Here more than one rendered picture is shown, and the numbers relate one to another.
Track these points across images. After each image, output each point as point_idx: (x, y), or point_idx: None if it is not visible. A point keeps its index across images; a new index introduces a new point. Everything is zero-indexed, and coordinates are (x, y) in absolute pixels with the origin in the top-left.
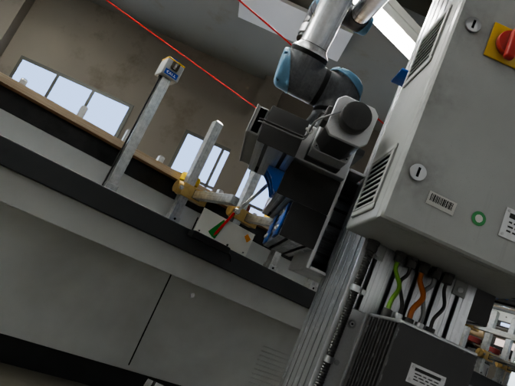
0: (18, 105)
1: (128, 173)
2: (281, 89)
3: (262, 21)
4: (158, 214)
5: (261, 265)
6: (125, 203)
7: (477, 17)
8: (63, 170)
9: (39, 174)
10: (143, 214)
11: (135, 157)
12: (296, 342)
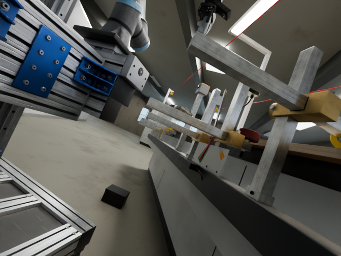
0: (191, 138)
1: None
2: (135, 50)
3: (258, 18)
4: (179, 154)
5: (228, 185)
6: (173, 152)
7: None
8: (167, 147)
9: (164, 151)
10: (176, 156)
11: (211, 138)
12: (8, 140)
